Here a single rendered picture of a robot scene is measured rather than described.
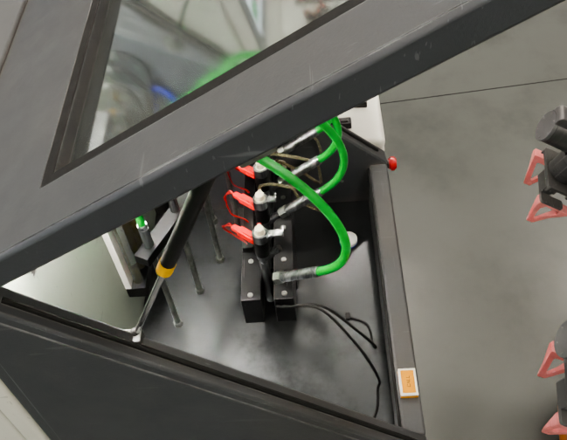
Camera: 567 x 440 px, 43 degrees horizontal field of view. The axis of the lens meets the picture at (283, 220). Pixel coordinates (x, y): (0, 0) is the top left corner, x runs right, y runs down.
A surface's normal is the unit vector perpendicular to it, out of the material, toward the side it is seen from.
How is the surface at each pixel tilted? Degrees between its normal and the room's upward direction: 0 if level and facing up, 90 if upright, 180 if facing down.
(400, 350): 0
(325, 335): 0
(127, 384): 90
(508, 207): 0
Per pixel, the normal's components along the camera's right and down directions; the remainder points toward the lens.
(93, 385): 0.01, 0.77
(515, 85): -0.08, -0.64
